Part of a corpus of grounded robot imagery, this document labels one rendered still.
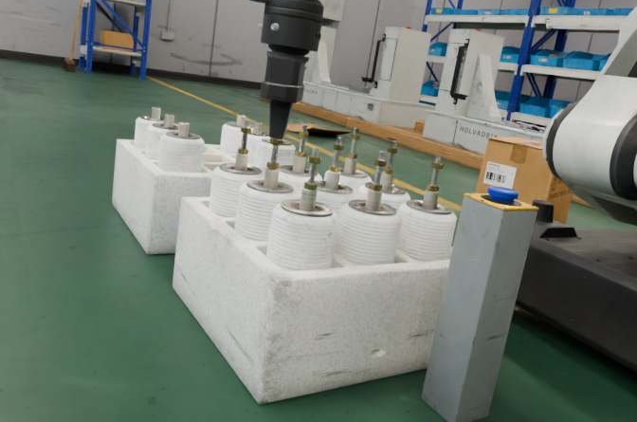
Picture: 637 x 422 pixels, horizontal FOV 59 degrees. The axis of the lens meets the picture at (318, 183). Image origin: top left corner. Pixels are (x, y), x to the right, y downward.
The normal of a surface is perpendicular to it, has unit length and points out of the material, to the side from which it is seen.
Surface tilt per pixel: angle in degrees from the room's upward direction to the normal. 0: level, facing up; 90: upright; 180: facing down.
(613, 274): 46
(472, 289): 90
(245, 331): 90
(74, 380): 0
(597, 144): 83
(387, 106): 90
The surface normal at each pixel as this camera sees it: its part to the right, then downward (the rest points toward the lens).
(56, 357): 0.15, -0.97
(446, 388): -0.84, -0.02
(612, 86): -0.69, -0.48
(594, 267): -0.51, -0.69
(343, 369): 0.51, 0.25
